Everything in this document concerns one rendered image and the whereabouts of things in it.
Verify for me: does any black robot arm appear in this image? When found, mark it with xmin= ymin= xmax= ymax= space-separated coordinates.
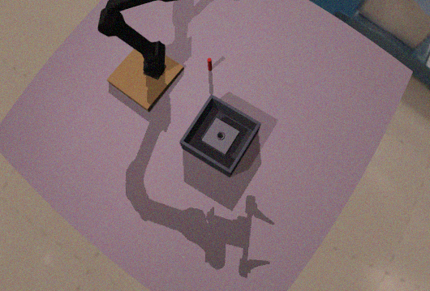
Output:
xmin=98 ymin=0 xmax=166 ymax=79

